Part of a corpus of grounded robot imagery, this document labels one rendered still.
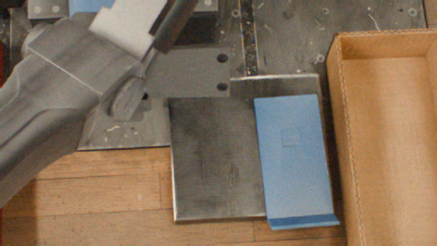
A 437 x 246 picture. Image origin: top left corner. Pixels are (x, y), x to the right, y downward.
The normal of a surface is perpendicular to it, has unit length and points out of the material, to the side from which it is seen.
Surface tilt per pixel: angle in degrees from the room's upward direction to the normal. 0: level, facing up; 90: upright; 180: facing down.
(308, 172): 0
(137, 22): 22
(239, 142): 0
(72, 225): 0
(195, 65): 30
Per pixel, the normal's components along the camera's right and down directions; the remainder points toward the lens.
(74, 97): 0.28, -0.66
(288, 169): 0.04, -0.34
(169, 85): 0.14, 0.16
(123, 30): -0.17, -0.03
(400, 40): 0.07, 0.94
